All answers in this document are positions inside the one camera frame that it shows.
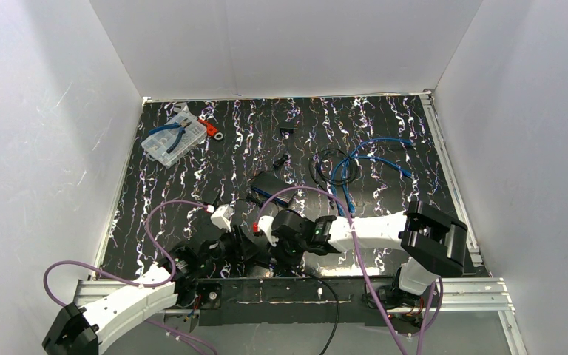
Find black ethernet cable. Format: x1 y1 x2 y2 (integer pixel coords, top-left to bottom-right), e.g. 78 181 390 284
309 148 361 204

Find small black clip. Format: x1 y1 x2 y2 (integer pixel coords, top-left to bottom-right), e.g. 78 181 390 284
272 153 289 170

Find clear plastic parts box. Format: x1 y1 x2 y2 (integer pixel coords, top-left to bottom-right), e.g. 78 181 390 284
141 111 207 168

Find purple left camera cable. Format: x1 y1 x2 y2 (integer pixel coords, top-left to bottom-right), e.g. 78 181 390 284
42 200 219 355

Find blue handled pliers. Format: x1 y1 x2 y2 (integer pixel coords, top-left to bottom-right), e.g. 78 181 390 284
149 120 192 154

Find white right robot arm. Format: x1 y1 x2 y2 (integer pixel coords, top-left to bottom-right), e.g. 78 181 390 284
254 201 475 296

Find red black tool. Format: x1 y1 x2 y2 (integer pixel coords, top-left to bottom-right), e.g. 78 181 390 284
198 119 224 141

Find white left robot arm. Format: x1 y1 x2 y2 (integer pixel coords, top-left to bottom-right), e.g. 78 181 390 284
42 226 260 354

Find black switch with blue ports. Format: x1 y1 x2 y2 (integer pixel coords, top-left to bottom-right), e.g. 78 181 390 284
250 172 294 207

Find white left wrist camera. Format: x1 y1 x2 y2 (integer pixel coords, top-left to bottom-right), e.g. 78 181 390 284
210 204 234 232

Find black base bar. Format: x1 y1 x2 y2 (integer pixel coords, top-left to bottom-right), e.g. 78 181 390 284
186 277 413 328

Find small black connector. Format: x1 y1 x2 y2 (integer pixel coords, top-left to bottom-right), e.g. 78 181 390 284
279 126 297 137

